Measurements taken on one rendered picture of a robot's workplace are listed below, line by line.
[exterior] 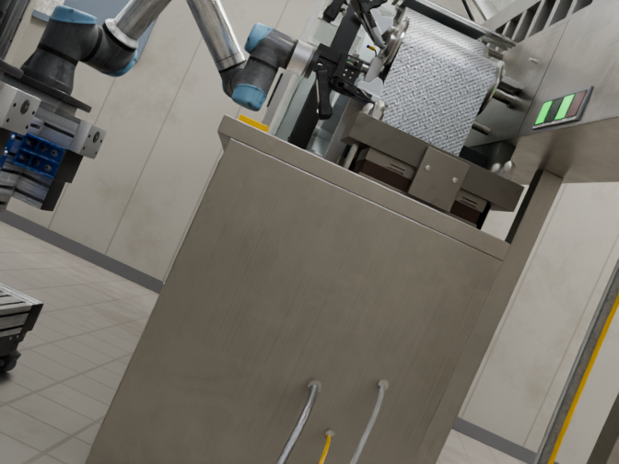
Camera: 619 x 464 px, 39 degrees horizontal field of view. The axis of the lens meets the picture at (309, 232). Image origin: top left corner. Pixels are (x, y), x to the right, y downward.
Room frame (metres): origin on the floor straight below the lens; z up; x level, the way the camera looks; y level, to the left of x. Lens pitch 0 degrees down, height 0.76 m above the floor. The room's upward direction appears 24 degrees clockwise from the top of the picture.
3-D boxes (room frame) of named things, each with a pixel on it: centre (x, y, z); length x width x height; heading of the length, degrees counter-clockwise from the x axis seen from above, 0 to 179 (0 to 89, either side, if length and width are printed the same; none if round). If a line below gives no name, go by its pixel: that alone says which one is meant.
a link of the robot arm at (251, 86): (2.07, 0.27, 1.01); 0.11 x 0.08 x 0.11; 21
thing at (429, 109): (2.09, -0.13, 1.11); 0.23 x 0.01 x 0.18; 95
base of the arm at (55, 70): (2.45, 0.84, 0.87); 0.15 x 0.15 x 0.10
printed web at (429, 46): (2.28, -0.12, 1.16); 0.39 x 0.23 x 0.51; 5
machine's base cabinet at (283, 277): (3.08, 0.03, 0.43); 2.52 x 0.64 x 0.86; 5
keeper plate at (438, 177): (1.89, -0.21, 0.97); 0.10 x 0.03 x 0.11; 95
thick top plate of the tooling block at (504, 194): (1.98, -0.18, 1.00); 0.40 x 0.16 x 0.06; 95
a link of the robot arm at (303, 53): (2.07, 0.18, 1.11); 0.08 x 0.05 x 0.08; 5
